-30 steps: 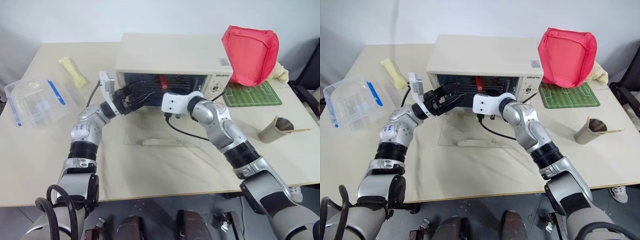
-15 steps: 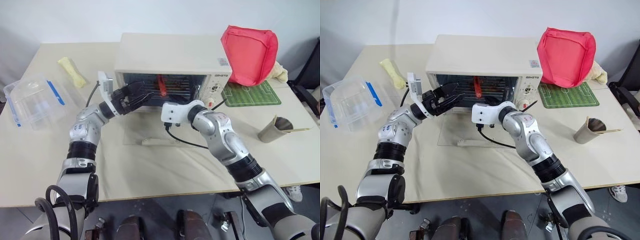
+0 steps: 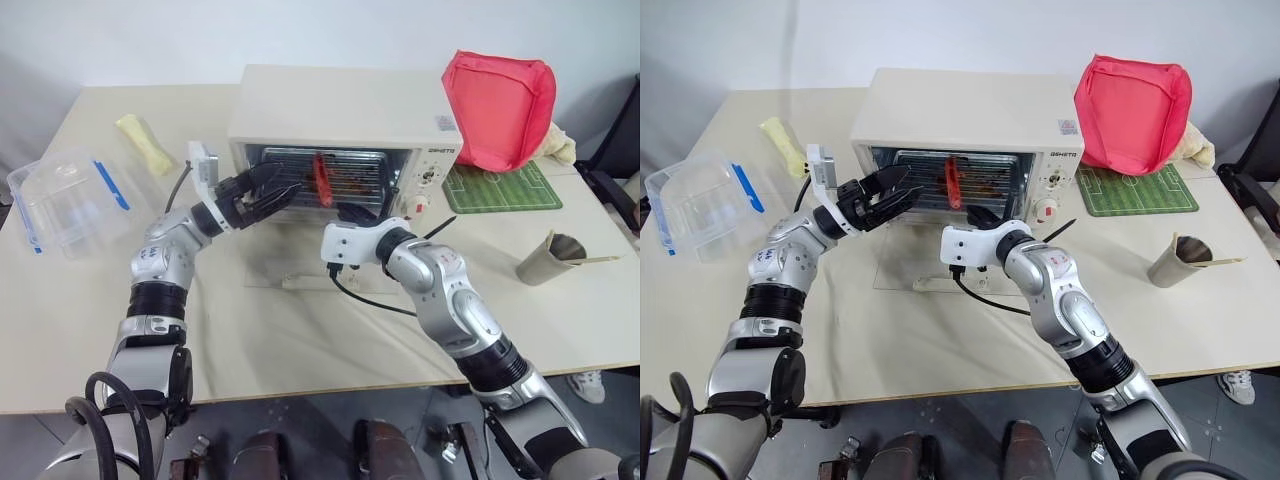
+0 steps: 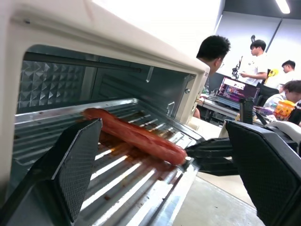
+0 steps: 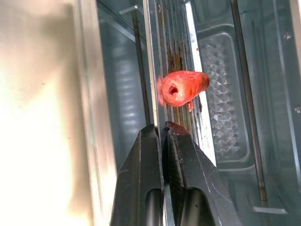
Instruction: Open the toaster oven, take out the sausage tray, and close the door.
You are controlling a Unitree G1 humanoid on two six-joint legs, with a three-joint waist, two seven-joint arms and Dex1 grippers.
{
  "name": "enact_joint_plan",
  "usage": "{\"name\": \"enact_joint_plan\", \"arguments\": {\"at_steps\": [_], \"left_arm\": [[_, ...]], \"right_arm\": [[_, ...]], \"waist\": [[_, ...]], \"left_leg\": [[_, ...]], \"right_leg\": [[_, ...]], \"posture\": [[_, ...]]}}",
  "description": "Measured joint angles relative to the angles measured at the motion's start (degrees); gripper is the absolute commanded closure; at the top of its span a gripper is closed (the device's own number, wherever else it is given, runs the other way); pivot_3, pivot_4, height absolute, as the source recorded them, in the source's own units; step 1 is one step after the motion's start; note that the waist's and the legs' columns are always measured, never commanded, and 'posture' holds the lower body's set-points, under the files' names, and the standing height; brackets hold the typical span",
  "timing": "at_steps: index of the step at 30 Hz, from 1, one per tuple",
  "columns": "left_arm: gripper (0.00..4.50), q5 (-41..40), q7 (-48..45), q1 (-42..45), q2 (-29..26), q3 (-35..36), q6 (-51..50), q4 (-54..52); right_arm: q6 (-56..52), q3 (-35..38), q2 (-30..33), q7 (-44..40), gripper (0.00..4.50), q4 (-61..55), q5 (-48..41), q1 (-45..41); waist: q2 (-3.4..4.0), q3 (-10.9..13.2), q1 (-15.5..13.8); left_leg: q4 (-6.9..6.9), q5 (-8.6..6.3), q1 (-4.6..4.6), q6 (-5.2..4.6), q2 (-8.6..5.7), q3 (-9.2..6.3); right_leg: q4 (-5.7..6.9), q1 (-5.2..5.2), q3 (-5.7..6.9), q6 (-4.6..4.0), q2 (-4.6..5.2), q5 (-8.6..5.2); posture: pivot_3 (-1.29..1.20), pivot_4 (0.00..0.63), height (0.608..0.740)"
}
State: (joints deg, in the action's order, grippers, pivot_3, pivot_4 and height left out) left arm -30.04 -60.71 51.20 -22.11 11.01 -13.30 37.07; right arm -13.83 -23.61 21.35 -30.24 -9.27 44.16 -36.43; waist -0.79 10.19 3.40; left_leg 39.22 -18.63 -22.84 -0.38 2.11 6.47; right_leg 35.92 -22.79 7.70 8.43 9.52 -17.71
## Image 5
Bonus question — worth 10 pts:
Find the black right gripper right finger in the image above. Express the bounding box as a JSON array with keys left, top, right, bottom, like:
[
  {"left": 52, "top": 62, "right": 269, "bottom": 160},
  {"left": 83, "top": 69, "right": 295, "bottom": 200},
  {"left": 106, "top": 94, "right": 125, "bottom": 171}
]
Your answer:
[{"left": 164, "top": 121, "right": 243, "bottom": 226}]

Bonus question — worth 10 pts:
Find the dark oven heating rod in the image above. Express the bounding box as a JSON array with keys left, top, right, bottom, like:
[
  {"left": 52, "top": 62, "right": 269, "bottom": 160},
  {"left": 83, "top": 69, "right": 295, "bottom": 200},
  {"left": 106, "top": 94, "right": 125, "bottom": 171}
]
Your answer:
[
  {"left": 131, "top": 10, "right": 151, "bottom": 125},
  {"left": 230, "top": 0, "right": 269, "bottom": 209}
]

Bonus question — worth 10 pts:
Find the rusty metal baking tray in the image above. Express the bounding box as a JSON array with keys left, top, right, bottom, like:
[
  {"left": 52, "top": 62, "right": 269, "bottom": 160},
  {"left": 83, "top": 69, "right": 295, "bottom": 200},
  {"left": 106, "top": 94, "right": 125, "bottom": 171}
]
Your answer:
[{"left": 142, "top": 0, "right": 218, "bottom": 226}]

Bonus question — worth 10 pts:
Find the silver toaster oven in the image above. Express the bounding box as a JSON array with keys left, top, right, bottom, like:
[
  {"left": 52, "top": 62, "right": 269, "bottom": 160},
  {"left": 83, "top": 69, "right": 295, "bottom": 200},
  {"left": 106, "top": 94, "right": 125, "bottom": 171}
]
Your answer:
[{"left": 72, "top": 0, "right": 301, "bottom": 226}]

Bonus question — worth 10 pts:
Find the red sausage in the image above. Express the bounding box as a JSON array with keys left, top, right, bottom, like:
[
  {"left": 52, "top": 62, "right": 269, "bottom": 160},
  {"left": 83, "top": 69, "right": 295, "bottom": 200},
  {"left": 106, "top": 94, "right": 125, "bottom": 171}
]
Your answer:
[{"left": 156, "top": 70, "right": 210, "bottom": 113}]

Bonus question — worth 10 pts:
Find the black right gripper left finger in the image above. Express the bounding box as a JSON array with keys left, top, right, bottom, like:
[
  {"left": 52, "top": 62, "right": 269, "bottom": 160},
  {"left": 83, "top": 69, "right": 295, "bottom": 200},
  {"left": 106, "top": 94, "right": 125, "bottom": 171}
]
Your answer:
[{"left": 110, "top": 123, "right": 165, "bottom": 226}]

